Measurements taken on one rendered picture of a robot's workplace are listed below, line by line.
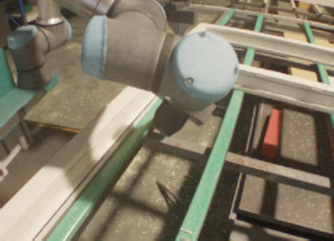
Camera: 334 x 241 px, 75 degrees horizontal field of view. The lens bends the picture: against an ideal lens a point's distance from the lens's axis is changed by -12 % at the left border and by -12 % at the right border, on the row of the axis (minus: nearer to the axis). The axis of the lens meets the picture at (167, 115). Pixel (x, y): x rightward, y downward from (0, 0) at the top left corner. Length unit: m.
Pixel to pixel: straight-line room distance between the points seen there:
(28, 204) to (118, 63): 0.30
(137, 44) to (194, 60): 0.08
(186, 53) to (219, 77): 0.05
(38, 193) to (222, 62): 0.39
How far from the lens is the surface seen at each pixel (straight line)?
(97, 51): 0.33
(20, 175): 1.46
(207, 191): 0.54
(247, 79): 0.87
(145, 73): 0.32
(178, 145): 0.68
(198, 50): 0.32
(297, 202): 0.95
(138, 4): 0.46
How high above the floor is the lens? 1.30
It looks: 37 degrees down
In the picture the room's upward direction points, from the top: straight up
